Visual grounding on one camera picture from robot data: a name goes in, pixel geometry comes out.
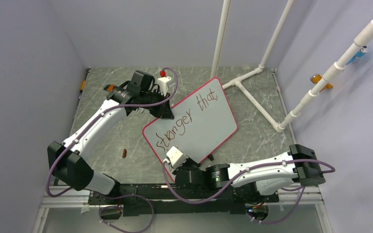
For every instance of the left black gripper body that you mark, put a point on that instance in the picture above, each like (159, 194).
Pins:
(155, 97)

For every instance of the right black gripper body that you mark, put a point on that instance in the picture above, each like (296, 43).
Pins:
(189, 164)

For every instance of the red framed whiteboard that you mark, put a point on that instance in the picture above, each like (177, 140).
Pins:
(202, 122)

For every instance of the red marker cap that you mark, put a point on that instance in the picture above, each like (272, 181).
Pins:
(124, 154)

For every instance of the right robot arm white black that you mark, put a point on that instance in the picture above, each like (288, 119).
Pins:
(297, 165)

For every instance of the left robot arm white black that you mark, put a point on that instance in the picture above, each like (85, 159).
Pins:
(68, 159)

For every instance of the orange black small object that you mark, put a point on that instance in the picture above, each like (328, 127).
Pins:
(109, 88)

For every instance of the white PVC pipe right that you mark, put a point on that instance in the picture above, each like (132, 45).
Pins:
(362, 39)

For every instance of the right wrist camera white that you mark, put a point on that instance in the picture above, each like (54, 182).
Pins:
(175, 158)

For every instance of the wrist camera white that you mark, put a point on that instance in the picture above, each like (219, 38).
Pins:
(165, 83)
(175, 158)

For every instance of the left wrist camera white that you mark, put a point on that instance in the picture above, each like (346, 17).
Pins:
(165, 83)

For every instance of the white PVC pipe frame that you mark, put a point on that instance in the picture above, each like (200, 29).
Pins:
(254, 34)

